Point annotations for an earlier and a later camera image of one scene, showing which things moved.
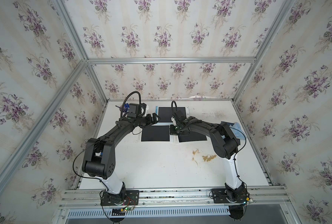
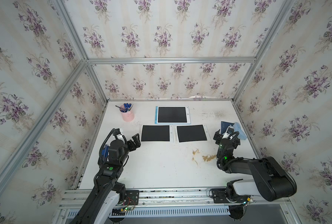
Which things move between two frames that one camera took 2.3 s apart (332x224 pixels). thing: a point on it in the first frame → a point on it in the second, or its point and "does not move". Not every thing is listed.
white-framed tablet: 165,113 does not move
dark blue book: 231,123 does not move
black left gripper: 148,121 → 132,148
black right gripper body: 175,129 → 219,136
